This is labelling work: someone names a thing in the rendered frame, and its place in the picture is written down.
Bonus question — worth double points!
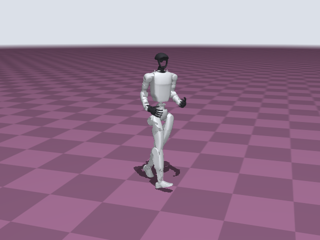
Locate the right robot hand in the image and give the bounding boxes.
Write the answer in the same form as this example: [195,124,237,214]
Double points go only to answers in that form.
[146,105,163,118]

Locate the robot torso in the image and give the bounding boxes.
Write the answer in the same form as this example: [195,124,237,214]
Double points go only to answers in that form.
[150,70,172,121]

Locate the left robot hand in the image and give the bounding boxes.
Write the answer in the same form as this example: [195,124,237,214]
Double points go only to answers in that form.
[179,97,186,108]

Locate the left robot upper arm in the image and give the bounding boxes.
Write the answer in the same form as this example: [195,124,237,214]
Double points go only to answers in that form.
[170,73,178,98]

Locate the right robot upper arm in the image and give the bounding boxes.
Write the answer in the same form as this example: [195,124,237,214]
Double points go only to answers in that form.
[141,73,154,98]

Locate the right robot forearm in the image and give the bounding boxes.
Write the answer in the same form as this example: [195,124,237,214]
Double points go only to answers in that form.
[140,91,149,111]

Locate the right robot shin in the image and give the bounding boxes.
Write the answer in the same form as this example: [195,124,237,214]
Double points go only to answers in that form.
[152,147,164,183]

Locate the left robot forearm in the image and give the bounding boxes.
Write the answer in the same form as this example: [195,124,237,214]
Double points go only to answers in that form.
[172,94,182,106]

